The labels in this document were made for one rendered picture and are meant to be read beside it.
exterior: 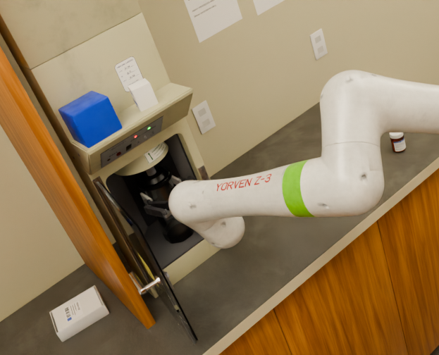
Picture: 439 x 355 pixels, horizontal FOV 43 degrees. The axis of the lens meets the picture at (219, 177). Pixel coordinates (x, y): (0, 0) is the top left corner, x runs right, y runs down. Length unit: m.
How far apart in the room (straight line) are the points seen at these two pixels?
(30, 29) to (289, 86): 1.28
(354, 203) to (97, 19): 0.78
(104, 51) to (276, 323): 0.90
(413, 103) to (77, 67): 0.79
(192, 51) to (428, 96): 1.11
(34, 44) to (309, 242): 0.94
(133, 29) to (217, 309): 0.79
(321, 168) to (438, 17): 2.08
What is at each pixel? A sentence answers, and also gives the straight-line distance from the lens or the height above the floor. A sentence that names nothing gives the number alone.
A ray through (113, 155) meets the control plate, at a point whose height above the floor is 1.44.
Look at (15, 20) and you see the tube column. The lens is 1.37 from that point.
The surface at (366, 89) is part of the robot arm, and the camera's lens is 1.08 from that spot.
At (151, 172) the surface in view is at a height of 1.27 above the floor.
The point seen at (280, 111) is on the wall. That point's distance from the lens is 2.35.
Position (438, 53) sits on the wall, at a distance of 3.10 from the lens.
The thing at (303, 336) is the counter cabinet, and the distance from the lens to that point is 1.78.
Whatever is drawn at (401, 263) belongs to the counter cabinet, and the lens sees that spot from 2.00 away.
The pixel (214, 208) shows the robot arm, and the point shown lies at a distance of 1.23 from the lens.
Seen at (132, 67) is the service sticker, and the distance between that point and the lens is 1.47.
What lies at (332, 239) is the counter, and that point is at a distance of 1.67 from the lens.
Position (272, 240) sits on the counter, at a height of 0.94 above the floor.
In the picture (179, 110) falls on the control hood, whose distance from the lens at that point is 1.47.
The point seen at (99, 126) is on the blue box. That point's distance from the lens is 1.34.
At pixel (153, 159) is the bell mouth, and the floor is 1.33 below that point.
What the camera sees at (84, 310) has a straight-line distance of 1.77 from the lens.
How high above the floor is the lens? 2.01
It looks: 30 degrees down
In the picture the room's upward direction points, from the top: 22 degrees counter-clockwise
